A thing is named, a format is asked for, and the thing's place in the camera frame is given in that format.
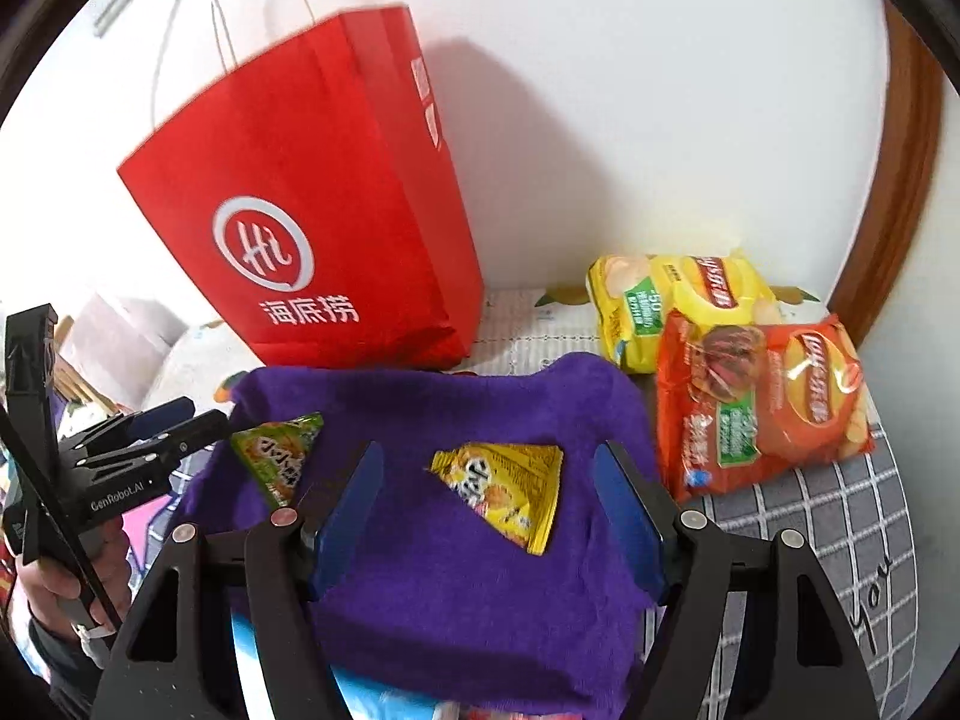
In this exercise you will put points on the purple towel tray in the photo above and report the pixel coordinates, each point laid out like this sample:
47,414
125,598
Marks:
435,601

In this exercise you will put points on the orange chips bag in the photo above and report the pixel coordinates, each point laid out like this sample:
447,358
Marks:
741,404

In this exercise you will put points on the red paper shopping bag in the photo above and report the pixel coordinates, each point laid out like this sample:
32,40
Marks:
310,196

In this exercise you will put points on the white plastic shopping bag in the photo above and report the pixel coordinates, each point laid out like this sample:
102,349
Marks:
119,347

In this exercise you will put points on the left hand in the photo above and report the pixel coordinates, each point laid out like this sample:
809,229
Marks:
47,584

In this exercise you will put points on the green triangular snack packet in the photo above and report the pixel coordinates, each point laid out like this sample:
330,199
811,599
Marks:
274,454

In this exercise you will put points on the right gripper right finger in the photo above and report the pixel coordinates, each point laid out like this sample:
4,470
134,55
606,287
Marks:
797,657

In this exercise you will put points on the yellow triangular snack packet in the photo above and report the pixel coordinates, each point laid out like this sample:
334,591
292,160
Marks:
515,488

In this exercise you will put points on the wooden chair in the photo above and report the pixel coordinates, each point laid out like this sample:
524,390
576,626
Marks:
70,383

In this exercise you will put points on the blue tissue box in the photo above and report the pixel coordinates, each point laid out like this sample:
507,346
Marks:
364,698

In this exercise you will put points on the brown wooden door frame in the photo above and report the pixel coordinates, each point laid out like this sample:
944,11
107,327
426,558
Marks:
901,183

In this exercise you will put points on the white wall light switch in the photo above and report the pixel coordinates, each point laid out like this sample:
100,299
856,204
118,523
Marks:
112,0

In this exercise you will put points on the yellow chips bag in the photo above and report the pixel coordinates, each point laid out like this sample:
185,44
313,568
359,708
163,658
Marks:
634,297

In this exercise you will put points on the white printed cloth with oranges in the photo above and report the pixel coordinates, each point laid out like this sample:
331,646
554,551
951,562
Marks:
518,335

